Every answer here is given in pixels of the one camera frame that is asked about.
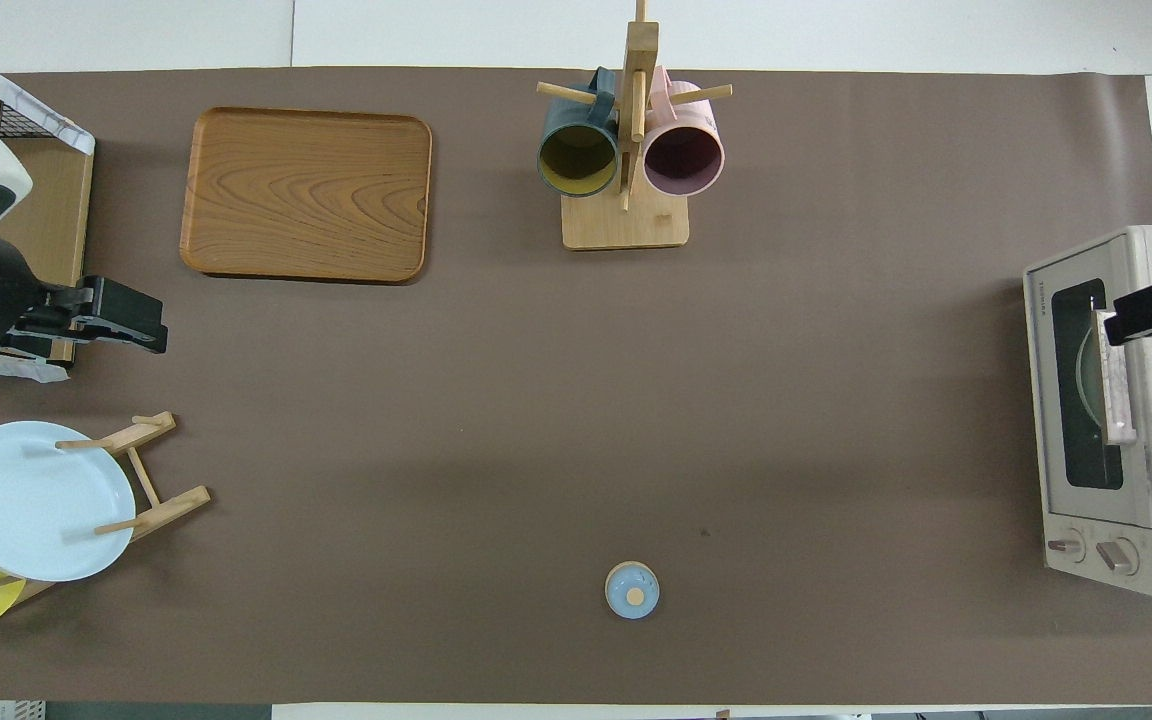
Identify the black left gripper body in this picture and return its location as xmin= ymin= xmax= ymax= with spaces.
xmin=11 ymin=277 xmax=169 ymax=356

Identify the pink mug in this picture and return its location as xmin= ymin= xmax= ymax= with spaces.
xmin=642 ymin=68 xmax=726 ymax=198

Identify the dark teal mug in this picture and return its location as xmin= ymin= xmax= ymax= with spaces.
xmin=537 ymin=68 xmax=621 ymax=198

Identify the white checked cloth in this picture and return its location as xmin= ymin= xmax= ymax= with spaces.
xmin=0 ymin=38 xmax=97 ymax=156
xmin=0 ymin=345 xmax=70 ymax=383

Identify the black wire basket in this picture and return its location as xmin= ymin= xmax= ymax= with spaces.
xmin=0 ymin=60 xmax=72 ymax=143

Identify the brown wooden tray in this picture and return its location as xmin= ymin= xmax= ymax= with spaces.
xmin=179 ymin=107 xmax=433 ymax=286

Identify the light blue plate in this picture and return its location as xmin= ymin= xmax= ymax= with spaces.
xmin=0 ymin=421 xmax=137 ymax=583

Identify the pale green plate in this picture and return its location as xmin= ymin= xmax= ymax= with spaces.
xmin=1076 ymin=322 xmax=1105 ymax=433

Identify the brown table mat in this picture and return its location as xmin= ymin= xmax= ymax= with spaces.
xmin=0 ymin=68 xmax=1152 ymax=706

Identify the toaster oven glass door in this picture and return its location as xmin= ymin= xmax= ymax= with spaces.
xmin=1024 ymin=228 xmax=1152 ymax=531

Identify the wooden plate rack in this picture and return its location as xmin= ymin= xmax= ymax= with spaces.
xmin=0 ymin=411 xmax=212 ymax=606

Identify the wooden mug tree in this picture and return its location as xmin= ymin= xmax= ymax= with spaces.
xmin=536 ymin=0 xmax=734 ymax=251

